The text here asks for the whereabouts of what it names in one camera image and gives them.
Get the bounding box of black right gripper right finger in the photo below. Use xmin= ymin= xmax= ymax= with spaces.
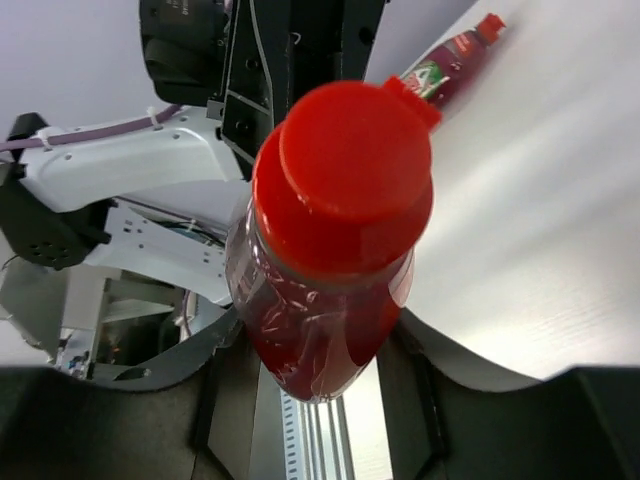
xmin=377 ymin=310 xmax=639 ymax=479

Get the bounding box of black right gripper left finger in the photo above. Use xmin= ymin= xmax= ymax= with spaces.
xmin=1 ymin=310 xmax=259 ymax=479

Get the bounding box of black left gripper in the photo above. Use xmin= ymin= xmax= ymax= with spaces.
xmin=207 ymin=0 xmax=386 ymax=179

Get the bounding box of magenta dish soap bottle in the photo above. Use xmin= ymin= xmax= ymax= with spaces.
xmin=401 ymin=13 xmax=506 ymax=110

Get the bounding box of green bottle red cap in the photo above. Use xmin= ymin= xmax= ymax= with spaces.
xmin=226 ymin=77 xmax=440 ymax=403

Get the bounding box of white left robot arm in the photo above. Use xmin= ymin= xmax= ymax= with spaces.
xmin=1 ymin=1 xmax=384 ymax=306

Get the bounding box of perforated cable duct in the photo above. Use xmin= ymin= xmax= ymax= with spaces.
xmin=280 ymin=390 xmax=307 ymax=480

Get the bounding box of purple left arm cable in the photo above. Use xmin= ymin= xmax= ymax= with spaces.
xmin=0 ymin=103 xmax=184 ymax=154

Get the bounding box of front aluminium mounting rail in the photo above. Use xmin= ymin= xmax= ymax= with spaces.
xmin=299 ymin=398 xmax=355 ymax=480

